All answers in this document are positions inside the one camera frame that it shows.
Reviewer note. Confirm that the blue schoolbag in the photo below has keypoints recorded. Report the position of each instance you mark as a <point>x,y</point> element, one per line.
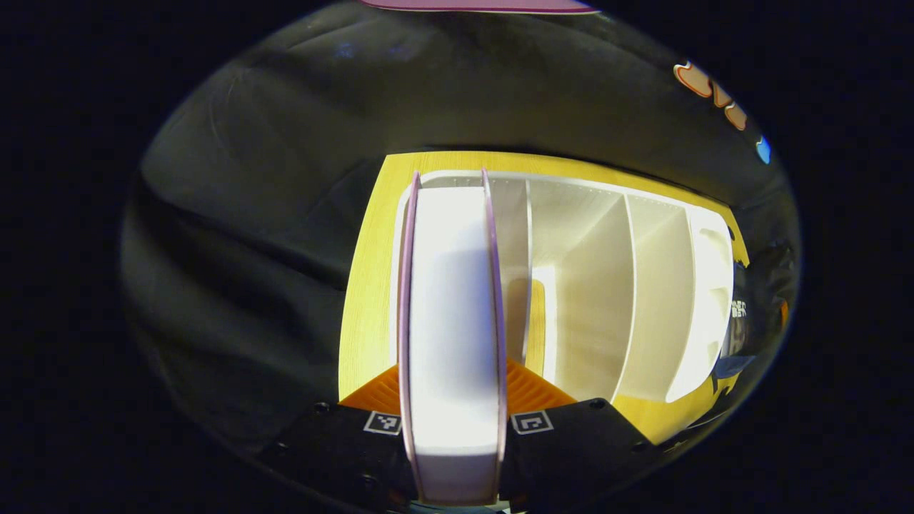
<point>760,285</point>

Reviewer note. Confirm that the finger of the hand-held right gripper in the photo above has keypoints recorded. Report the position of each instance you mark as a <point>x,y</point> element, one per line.
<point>784,314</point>

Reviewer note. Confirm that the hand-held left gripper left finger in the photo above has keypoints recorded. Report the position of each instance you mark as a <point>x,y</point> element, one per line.
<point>328,442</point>

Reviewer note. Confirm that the black backdrop cloth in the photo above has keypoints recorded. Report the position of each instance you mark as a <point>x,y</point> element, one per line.
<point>250,250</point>

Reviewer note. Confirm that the pink cover book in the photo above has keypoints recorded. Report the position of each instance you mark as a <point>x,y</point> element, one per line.
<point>453,321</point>

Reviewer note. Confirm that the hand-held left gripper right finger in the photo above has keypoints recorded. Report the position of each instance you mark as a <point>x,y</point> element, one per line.
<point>578,442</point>

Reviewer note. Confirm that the white plastic bookshelf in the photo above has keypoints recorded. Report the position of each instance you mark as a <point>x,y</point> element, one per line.
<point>600,285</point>

